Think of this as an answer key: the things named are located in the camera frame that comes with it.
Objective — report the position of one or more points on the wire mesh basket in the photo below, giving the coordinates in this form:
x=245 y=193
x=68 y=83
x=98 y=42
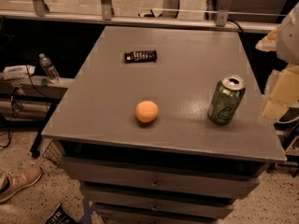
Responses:
x=52 y=153

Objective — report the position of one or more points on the tan sneaker shoe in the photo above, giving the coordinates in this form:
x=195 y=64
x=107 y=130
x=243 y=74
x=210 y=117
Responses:
x=11 y=184

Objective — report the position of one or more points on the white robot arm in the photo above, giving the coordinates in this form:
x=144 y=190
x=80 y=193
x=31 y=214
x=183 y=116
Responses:
x=288 y=38

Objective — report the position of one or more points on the low side bench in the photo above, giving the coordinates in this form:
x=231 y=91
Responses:
x=28 y=103

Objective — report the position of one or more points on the black rxbar chocolate bar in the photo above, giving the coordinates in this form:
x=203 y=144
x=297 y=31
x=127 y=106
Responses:
x=141 y=56

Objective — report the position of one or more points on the black snack bag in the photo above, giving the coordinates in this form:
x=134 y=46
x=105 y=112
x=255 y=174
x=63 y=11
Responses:
x=59 y=216

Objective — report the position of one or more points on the metal window frame rail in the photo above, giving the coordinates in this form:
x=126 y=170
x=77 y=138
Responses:
x=193 y=14

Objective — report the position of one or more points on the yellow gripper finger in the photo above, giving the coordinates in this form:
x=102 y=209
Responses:
x=281 y=92
x=269 y=42

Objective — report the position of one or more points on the green soda can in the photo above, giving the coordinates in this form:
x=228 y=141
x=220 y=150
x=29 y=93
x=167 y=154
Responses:
x=226 y=99

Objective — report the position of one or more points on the orange fruit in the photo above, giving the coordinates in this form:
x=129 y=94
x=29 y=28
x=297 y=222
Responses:
x=146 y=111

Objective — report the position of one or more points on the clear plastic water bottle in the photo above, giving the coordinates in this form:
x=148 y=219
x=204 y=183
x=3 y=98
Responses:
x=49 y=68

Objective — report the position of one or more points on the white tissue pack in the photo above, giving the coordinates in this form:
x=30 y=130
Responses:
x=17 y=71

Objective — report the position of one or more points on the grey drawer cabinet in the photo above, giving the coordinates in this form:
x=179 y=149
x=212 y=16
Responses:
x=181 y=168

